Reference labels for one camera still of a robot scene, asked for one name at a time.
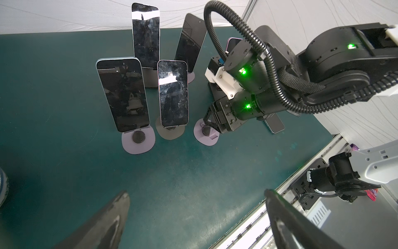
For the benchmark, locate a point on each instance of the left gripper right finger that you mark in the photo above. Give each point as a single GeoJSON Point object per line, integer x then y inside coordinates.
{"type": "Point", "coordinates": [291, 228]}

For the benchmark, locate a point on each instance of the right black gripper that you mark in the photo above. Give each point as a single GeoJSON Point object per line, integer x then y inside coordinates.
{"type": "Point", "coordinates": [221, 117]}

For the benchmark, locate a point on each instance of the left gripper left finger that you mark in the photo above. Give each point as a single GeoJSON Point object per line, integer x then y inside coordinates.
{"type": "Point", "coordinates": [104, 229]}

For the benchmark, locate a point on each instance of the grey round stand front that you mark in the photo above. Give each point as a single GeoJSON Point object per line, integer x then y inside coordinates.
{"type": "Point", "coordinates": [205, 134]}

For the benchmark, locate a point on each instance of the grey round stand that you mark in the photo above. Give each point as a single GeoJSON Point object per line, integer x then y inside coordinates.
{"type": "Point", "coordinates": [191, 77]}
{"type": "Point", "coordinates": [205, 134]}
{"type": "Point", "coordinates": [171, 133]}
{"type": "Point", "coordinates": [138, 141]}

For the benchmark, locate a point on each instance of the green-edged phone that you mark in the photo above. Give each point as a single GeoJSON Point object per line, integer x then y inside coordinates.
{"type": "Point", "coordinates": [123, 84]}
{"type": "Point", "coordinates": [274, 123]}

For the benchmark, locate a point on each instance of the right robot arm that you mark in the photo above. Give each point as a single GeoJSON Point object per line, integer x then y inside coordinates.
{"type": "Point", "coordinates": [260, 75]}

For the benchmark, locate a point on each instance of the grey round stand centre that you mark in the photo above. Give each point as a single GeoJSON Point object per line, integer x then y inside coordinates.
{"type": "Point", "coordinates": [171, 133]}

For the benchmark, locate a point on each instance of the grey round stand back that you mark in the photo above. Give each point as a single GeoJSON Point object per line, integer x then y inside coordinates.
{"type": "Point", "coordinates": [191, 77]}

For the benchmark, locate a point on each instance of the centre cracked phone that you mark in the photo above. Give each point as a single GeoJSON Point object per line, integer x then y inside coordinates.
{"type": "Point", "coordinates": [173, 93]}

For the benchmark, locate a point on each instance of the black stand back left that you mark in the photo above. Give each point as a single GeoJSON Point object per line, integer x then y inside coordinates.
{"type": "Point", "coordinates": [150, 77]}

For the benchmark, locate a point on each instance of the grey round stand left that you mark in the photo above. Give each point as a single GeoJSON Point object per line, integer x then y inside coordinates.
{"type": "Point", "coordinates": [138, 141]}

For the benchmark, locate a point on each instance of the back middle black phone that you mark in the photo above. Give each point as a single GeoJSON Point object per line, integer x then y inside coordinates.
{"type": "Point", "coordinates": [191, 40]}

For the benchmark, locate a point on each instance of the black phone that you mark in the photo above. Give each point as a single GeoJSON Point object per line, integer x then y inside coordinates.
{"type": "Point", "coordinates": [191, 40]}
{"type": "Point", "coordinates": [146, 34]}

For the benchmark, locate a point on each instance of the back left black phone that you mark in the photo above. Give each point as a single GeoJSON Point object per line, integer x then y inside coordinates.
{"type": "Point", "coordinates": [146, 34]}

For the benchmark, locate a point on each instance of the green table mat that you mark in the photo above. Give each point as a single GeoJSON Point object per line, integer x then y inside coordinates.
{"type": "Point", "coordinates": [64, 159]}

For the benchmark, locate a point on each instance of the pink candy bag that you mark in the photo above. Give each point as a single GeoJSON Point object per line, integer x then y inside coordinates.
{"type": "Point", "coordinates": [359, 164]}

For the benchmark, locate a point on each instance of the blue white ceramic dish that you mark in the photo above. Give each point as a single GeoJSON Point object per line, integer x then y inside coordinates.
{"type": "Point", "coordinates": [4, 187]}

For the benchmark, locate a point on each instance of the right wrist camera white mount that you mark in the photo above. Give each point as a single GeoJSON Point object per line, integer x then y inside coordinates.
{"type": "Point", "coordinates": [216, 74]}

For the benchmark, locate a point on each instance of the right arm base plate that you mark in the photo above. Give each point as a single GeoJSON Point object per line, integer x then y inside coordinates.
{"type": "Point", "coordinates": [302, 187]}

